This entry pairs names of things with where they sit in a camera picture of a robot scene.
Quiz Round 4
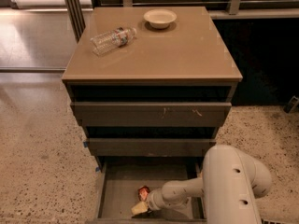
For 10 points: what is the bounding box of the clear plastic water bottle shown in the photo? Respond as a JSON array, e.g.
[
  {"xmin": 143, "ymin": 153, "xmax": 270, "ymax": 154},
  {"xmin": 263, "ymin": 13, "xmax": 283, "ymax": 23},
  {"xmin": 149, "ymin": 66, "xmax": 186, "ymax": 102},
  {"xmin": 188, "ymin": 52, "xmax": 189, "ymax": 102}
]
[{"xmin": 91, "ymin": 27, "xmax": 137, "ymax": 56}]

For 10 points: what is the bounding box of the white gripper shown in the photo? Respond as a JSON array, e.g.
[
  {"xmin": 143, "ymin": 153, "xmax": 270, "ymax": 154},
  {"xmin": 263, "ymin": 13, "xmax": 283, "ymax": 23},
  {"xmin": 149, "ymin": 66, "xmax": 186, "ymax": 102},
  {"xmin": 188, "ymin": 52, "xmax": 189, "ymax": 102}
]
[{"xmin": 131, "ymin": 189, "xmax": 167, "ymax": 216}]

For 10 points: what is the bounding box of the grey middle drawer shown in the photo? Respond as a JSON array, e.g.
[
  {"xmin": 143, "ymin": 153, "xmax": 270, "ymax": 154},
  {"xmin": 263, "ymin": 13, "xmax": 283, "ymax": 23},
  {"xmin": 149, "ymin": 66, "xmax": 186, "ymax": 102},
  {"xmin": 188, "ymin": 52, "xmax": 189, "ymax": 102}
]
[{"xmin": 85, "ymin": 138, "xmax": 216, "ymax": 157}]

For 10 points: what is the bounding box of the grey power strip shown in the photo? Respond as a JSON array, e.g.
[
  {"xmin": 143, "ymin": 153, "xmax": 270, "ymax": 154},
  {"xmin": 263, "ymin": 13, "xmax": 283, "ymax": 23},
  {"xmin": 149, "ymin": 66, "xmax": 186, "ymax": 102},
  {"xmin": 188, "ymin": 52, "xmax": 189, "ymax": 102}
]
[{"xmin": 262, "ymin": 218, "xmax": 293, "ymax": 224}]

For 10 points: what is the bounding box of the dark wall outlet box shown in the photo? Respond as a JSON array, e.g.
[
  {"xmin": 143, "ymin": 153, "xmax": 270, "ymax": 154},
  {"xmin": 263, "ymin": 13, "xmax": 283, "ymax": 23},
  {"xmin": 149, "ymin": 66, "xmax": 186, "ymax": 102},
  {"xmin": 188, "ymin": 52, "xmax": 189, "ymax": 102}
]
[{"xmin": 283, "ymin": 96, "xmax": 299, "ymax": 113}]

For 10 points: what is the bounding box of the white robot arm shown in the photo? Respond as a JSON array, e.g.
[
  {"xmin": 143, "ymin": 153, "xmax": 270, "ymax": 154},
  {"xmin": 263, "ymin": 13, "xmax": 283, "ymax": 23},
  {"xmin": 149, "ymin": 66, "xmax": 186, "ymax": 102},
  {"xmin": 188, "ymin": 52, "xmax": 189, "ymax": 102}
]
[{"xmin": 131, "ymin": 145, "xmax": 272, "ymax": 224}]

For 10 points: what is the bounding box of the white bowl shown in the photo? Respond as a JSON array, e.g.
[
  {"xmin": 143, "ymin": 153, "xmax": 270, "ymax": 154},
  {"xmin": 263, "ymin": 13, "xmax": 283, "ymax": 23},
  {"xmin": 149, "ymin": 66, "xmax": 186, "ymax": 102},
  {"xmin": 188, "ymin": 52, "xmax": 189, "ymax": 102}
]
[{"xmin": 144, "ymin": 9, "xmax": 177, "ymax": 29}]

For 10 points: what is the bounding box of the red coke can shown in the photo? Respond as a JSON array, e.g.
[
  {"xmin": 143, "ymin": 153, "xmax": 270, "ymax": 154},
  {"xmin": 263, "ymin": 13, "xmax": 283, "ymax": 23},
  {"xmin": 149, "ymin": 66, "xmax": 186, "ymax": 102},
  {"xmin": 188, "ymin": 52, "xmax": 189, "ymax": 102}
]
[{"xmin": 138, "ymin": 186, "xmax": 150, "ymax": 202}]

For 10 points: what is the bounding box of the grey open bottom drawer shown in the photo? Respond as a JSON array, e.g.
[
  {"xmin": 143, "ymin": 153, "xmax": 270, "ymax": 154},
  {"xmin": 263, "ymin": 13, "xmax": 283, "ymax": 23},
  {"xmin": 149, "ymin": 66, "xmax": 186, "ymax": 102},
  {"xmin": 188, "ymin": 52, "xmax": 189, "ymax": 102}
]
[{"xmin": 86, "ymin": 157, "xmax": 206, "ymax": 224}]

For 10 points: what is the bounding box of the grey top drawer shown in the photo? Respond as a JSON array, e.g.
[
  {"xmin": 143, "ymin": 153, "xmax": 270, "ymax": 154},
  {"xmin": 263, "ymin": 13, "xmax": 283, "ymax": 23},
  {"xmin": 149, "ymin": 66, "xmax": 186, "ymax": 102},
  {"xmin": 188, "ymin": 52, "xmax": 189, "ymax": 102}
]
[{"xmin": 71, "ymin": 102, "xmax": 231, "ymax": 127}]

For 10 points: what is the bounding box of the grey drawer cabinet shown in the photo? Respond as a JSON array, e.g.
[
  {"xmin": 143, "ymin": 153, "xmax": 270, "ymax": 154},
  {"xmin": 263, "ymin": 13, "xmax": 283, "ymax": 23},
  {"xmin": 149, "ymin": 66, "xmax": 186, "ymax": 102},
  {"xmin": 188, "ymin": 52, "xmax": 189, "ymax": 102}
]
[{"xmin": 61, "ymin": 6, "xmax": 244, "ymax": 173}]

